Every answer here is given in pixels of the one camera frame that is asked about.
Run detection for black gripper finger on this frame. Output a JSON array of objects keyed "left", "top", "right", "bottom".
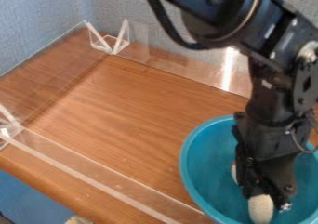
[
  {"left": 236, "top": 156, "right": 264, "bottom": 199},
  {"left": 259, "top": 154, "right": 296, "bottom": 210}
]

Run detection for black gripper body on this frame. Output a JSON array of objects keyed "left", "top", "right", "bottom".
[{"left": 232, "top": 112, "right": 312, "bottom": 166}]

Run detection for white brown toy mushroom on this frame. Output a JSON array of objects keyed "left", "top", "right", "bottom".
[{"left": 229, "top": 162, "right": 275, "bottom": 224}]

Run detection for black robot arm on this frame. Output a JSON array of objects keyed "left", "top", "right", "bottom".
[{"left": 147, "top": 0, "right": 318, "bottom": 211}]

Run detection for blue plastic bowl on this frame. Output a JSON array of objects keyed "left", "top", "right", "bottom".
[{"left": 179, "top": 115, "right": 318, "bottom": 224}]

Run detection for clear acrylic front panel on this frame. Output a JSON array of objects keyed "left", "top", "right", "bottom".
[{"left": 0, "top": 104, "right": 211, "bottom": 224}]

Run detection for clear acrylic panel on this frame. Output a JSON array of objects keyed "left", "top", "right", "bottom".
[
  {"left": 0, "top": 21, "right": 108, "bottom": 91},
  {"left": 116, "top": 20, "right": 252, "bottom": 98},
  {"left": 0, "top": 104, "right": 211, "bottom": 224}
]

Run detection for clear acrylic back panel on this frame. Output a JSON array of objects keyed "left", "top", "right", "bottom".
[{"left": 116, "top": 20, "right": 252, "bottom": 98}]

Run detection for clear acrylic left panel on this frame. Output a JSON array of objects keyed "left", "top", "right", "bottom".
[{"left": 0, "top": 21, "right": 108, "bottom": 91}]

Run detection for clear acrylic corner bracket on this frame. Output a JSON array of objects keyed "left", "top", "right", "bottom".
[{"left": 84, "top": 20, "right": 131, "bottom": 55}]

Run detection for black cable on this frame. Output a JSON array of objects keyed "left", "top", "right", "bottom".
[{"left": 137, "top": 0, "right": 208, "bottom": 51}]

